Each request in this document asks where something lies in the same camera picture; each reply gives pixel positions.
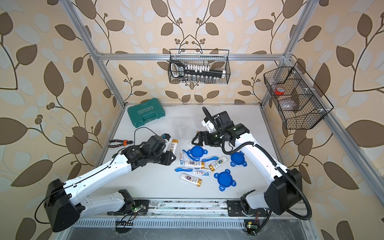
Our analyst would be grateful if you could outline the blue lid right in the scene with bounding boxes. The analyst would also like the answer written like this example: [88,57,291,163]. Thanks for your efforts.
[230,151,247,167]

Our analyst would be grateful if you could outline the green plastic tool case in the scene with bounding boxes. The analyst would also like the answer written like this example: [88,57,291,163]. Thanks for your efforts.
[127,98,166,128]

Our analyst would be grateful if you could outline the black wire basket back wall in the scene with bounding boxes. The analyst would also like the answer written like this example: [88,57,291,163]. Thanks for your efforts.
[168,48,231,85]

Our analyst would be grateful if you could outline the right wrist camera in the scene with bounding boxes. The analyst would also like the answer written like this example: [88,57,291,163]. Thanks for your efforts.
[214,111,234,131]

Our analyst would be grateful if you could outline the black wire basket wall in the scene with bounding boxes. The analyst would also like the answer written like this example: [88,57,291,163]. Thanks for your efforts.
[264,62,334,130]
[168,48,231,85]

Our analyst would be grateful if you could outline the white bottle purple label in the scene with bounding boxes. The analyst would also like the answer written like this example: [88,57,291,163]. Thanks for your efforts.
[184,161,205,169]

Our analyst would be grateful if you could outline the aluminium frame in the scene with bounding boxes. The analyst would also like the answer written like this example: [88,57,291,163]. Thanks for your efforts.
[62,1,384,202]

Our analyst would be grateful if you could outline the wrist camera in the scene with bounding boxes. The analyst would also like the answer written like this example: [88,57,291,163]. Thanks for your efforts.
[147,135,166,157]
[214,111,234,131]

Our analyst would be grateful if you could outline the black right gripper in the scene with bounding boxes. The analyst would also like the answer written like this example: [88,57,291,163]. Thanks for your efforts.
[192,129,225,146]

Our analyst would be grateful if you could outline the black socket wrench set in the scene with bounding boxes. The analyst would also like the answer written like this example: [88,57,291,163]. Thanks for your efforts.
[169,61,227,79]

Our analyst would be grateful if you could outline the white bottle angled gold cap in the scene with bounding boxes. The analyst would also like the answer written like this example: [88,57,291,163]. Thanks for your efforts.
[209,156,228,172]

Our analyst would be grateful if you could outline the blue lid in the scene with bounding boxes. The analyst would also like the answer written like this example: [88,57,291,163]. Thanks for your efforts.
[214,169,237,192]
[230,151,247,167]
[187,146,208,161]

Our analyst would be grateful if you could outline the toothpaste tube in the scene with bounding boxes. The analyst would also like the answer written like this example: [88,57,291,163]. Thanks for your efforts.
[180,150,185,166]
[193,169,211,177]

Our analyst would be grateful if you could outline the blue lid front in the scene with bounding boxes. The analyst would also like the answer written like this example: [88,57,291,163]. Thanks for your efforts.
[214,169,237,192]

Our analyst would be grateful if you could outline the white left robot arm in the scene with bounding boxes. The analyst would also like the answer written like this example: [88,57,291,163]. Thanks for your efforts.
[41,134,176,233]

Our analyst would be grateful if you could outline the orange black side cutters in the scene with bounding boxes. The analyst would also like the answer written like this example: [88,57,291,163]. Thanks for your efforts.
[108,140,134,148]

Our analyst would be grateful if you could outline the black wire basket right wall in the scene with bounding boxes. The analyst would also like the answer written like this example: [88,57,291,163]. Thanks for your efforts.
[264,62,334,130]

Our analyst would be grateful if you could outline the blue lid upper left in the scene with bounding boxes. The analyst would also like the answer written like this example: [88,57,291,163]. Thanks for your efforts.
[187,146,208,161]

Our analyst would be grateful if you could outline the front white bottle gold cap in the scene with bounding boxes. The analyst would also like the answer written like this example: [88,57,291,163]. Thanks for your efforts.
[180,174,202,187]

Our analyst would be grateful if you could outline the blue toothbrush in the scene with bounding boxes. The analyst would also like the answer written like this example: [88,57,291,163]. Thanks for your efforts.
[175,168,194,172]
[201,156,219,162]

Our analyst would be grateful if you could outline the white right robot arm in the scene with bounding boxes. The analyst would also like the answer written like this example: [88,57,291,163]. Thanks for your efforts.
[192,124,312,220]

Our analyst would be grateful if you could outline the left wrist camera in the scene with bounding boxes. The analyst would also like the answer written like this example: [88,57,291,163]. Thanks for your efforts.
[147,135,166,157]

